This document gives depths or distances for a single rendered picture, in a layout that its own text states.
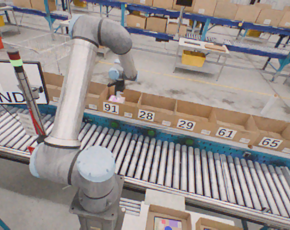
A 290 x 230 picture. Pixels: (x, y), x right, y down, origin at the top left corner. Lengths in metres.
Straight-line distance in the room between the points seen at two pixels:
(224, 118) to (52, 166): 1.74
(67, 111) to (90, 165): 0.24
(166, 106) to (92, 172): 1.40
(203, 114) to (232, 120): 0.32
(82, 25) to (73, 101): 0.32
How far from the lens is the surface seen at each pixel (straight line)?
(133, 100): 2.00
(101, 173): 0.72
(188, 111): 1.99
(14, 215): 2.42
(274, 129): 2.32
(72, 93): 0.79
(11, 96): 1.46
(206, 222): 1.43
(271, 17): 6.34
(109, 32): 0.83
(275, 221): 1.82
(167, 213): 1.40
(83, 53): 0.82
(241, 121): 2.15
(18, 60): 1.15
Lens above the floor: 2.04
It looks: 38 degrees down
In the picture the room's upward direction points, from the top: 9 degrees clockwise
